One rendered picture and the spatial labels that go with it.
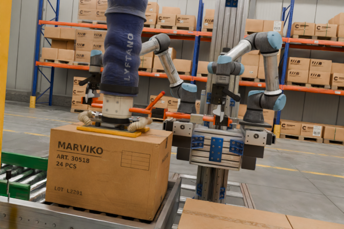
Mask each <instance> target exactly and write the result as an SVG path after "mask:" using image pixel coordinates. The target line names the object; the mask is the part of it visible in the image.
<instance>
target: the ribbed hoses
mask: <svg viewBox="0 0 344 229"><path fill-rule="evenodd" d="M91 111H94V110H90V111H83V112H81V113H80V114H79V115H78V120H79V121H81V122H83V123H84V124H85V125H87V126H88V125H90V124H91V123H92V121H91V120H90V118H92V117H93V116H92V114H93V113H92V112H91ZM151 123H152V119H151V118H149V117H142V118H140V120H139V122H134V123H132V124H130V125H129V126H128V128H127V129H128V131H135V130H136V129H140V128H143V127H145V126H146V125H149V124H151Z"/></svg>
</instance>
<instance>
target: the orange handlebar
mask: <svg viewBox="0 0 344 229"><path fill-rule="evenodd" d="M91 106H92V107H95V108H102V106H103V101H102V100H95V103H93V104H91ZM129 112H137V113H145V114H151V110H145V109H141V108H130V109H129ZM165 116H167V117H173V118H176V119H182V118H184V119H190V114H184V113H183V112H166V114H165ZM213 120H214V117H206V116H203V121H209V122H213ZM229 123H230V124H231V123H232V120H231V119H230V121H229Z"/></svg>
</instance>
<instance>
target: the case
mask: <svg viewBox="0 0 344 229"><path fill-rule="evenodd" d="M80 125H84V123H83V122H78V123H74V124H69V125H64V126H60V127H55V128H51V131H50V144H49V157H48V170H47V183H46V196H45V201H47V202H52V203H57V204H63V205H69V206H72V207H78V208H83V209H88V210H94V211H100V212H105V213H110V214H116V215H121V216H126V217H132V218H138V219H143V220H148V221H152V220H153V218H154V216H155V214H156V212H157V210H158V208H159V206H160V204H161V202H162V200H163V198H164V197H165V195H166V193H167V185H168V175H169V165H170V155H171V145H172V139H173V132H172V131H164V130H156V129H149V130H148V131H147V132H141V135H140V136H138V137H136V138H132V137H128V136H120V135H112V134H105V133H97V132H90V131H83V130H77V129H76V127H77V126H80Z"/></svg>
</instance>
